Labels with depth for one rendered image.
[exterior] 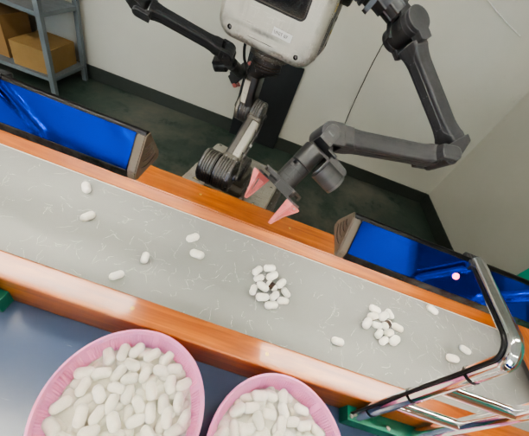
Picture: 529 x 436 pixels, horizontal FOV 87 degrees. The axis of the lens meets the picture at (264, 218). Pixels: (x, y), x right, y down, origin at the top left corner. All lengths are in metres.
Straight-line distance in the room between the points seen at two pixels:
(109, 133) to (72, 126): 0.06
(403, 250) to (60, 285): 0.66
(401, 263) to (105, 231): 0.68
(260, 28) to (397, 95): 1.85
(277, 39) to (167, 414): 0.97
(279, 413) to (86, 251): 0.56
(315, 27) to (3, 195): 0.93
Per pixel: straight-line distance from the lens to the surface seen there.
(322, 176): 0.69
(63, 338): 0.77
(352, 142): 0.74
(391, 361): 0.87
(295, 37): 0.98
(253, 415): 0.67
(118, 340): 0.66
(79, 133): 0.53
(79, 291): 0.70
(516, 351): 0.52
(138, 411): 0.64
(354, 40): 2.53
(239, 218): 0.86
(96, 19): 3.04
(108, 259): 0.77
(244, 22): 1.02
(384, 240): 0.51
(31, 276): 0.75
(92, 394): 0.65
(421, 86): 1.01
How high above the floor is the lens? 1.37
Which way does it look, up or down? 43 degrees down
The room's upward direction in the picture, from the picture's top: 25 degrees clockwise
